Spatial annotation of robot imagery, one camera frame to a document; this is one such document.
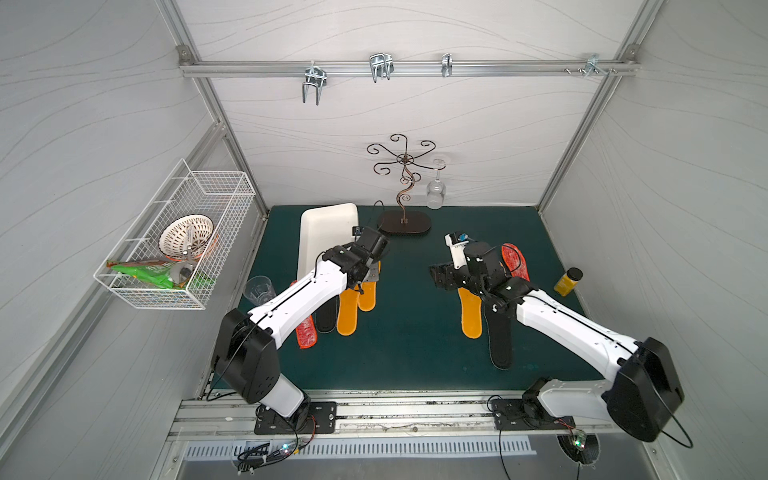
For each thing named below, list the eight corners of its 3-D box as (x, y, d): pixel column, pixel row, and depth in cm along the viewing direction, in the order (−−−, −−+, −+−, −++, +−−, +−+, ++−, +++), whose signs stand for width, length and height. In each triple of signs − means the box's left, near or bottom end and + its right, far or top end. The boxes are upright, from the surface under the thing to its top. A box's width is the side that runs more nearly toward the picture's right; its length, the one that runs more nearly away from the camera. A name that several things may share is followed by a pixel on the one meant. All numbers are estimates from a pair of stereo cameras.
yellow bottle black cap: (552, 291, 99) (565, 276, 91) (557, 279, 102) (570, 264, 94) (565, 298, 97) (579, 283, 90) (570, 286, 100) (584, 270, 93)
